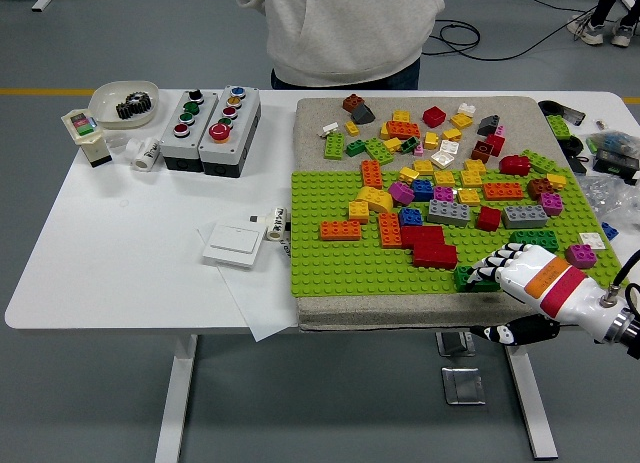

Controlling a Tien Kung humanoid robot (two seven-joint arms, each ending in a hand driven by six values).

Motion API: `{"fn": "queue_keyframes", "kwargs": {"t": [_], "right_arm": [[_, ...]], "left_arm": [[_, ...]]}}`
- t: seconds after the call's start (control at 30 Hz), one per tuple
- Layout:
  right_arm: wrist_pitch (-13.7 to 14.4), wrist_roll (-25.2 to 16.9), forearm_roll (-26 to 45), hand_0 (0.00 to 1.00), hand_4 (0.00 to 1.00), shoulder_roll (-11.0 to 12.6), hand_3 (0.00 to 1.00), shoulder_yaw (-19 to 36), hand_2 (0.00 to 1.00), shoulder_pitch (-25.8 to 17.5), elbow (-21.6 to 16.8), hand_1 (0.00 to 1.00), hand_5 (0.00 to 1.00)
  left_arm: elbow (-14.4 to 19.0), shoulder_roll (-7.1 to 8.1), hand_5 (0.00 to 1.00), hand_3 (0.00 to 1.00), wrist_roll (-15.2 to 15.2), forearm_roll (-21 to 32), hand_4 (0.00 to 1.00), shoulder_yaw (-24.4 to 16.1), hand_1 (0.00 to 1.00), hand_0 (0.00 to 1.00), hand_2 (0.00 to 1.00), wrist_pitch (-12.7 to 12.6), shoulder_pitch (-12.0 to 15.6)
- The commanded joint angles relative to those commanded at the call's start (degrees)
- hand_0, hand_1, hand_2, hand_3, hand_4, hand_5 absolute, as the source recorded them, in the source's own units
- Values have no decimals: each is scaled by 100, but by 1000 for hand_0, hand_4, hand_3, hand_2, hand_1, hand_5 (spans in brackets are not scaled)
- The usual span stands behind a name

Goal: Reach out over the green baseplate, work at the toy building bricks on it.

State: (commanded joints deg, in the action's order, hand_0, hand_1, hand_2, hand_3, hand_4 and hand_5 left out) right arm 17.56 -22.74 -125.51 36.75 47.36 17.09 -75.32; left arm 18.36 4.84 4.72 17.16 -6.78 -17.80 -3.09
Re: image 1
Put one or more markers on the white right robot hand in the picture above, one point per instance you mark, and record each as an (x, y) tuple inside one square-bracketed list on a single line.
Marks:
[(545, 283)]

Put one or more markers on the magenta square brick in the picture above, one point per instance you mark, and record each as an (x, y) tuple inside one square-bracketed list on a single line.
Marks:
[(443, 194), (552, 204), (581, 256), (401, 193)]

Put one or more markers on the dark green long brick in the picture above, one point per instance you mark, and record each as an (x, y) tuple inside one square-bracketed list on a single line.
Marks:
[(533, 239), (462, 278)]

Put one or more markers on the red long brick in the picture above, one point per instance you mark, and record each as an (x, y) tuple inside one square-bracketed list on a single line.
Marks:
[(435, 256), (422, 235)]

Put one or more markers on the green baseplate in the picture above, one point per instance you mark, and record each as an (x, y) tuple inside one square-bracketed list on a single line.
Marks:
[(320, 273)]

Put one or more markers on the white flat square plate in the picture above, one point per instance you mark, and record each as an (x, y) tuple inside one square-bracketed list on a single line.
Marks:
[(592, 241)]

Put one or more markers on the grey long brick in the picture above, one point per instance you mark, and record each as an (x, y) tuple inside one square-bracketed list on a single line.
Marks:
[(525, 216), (448, 213)]

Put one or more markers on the small blue brick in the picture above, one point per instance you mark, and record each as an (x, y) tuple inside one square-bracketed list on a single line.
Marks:
[(610, 231)]

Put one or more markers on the red square brick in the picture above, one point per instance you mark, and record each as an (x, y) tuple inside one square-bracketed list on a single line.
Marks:
[(488, 218), (434, 116), (495, 144)]

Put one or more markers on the brown square brick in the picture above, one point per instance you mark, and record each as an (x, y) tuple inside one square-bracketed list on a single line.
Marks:
[(541, 188), (353, 102)]

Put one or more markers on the orange long brick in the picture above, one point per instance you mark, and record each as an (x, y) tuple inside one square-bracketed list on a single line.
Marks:
[(372, 174), (503, 191), (403, 129), (390, 230), (340, 230)]

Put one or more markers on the yellow square brick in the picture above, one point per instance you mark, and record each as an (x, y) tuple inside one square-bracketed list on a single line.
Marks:
[(475, 165), (393, 144), (423, 167), (358, 212), (471, 178), (451, 134), (401, 116), (444, 178), (409, 174), (384, 131), (468, 196), (556, 180), (461, 120)]

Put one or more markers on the clear plastic bag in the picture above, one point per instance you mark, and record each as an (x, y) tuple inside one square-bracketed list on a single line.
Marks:
[(600, 188)]

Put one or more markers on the white table leg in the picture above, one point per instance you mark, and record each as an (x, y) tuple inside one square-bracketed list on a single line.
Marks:
[(176, 398), (531, 398)]

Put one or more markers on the lime green long brick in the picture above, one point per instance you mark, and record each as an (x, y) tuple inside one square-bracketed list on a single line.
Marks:
[(379, 151), (539, 161)]

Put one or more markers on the red rounded brick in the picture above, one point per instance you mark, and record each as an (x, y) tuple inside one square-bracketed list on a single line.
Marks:
[(514, 165)]

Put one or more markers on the black flat plug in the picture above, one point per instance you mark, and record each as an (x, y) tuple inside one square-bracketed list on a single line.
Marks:
[(580, 165)]

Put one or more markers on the metal floor socket box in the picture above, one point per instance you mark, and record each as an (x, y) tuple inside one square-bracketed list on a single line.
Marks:
[(462, 385)]

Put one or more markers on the black green electronic module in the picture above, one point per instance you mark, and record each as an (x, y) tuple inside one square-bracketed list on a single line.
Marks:
[(615, 164)]

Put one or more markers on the brown hollow brick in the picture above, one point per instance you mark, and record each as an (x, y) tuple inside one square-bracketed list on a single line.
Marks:
[(482, 150)]

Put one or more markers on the blue square brick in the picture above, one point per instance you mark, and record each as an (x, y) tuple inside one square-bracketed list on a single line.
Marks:
[(410, 218), (422, 190)]

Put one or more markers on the bag of blue parts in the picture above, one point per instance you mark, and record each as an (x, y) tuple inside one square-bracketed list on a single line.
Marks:
[(612, 142)]

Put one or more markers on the small pink brick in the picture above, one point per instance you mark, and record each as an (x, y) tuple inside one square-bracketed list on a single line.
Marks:
[(419, 149), (500, 130)]

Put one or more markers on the white hollow brick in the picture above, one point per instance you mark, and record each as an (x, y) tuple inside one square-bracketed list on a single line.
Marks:
[(442, 159)]

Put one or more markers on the white square brick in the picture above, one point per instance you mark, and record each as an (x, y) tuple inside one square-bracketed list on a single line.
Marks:
[(449, 146)]

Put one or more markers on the dark grey sloped brick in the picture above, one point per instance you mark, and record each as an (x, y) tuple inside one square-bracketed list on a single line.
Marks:
[(488, 125), (362, 114)]

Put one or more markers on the small metal bolt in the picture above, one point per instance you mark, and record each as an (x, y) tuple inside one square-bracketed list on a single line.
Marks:
[(601, 123)]

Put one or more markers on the black tape roll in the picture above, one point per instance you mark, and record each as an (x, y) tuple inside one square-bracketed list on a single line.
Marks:
[(542, 106)]

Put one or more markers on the small yellow brick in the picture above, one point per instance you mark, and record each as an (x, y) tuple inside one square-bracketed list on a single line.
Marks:
[(351, 128), (431, 140)]

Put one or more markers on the yellow arch brick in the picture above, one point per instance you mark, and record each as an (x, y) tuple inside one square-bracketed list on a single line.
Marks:
[(375, 199)]

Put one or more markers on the small white brick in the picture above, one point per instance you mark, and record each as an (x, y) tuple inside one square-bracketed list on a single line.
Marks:
[(466, 109)]

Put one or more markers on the dark green hollow brick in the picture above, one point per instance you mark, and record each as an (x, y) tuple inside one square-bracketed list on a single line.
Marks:
[(409, 145)]

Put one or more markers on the small dark green brick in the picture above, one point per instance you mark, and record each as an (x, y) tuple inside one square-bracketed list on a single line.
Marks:
[(356, 148)]

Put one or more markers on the small white clip piece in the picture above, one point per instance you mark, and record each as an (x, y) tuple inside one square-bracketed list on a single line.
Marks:
[(330, 129)]

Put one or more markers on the white labelled tube connector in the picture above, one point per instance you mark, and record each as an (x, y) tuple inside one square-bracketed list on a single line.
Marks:
[(276, 223)]

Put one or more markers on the grey-brown foam mat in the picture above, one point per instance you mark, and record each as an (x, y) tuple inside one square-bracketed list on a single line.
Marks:
[(307, 143)]

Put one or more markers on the person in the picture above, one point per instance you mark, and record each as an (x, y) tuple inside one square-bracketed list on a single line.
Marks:
[(345, 28), (601, 3)]

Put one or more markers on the white paper sheet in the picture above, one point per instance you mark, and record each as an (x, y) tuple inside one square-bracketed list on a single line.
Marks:
[(260, 303)]

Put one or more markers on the small grey square chip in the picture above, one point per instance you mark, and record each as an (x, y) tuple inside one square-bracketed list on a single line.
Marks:
[(255, 219)]

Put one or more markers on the grey emergency-stop control box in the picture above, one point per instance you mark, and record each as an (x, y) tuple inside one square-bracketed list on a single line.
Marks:
[(227, 143)]

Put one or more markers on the grey four-button control box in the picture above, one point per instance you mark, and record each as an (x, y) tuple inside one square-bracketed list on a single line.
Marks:
[(187, 133)]

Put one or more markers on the white plastic pipe fitting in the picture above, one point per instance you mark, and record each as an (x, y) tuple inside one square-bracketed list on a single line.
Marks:
[(142, 155)]

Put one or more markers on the black metal gear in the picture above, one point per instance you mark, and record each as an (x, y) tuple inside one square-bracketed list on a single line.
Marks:
[(137, 100), (126, 110)]

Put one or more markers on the white oval bowl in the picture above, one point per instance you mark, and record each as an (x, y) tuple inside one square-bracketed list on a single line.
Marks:
[(107, 108)]

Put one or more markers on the white wall switch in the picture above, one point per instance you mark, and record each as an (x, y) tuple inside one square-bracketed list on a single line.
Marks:
[(232, 245)]

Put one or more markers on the cream red-green switch box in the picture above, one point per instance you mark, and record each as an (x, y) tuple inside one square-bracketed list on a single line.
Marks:
[(85, 128)]

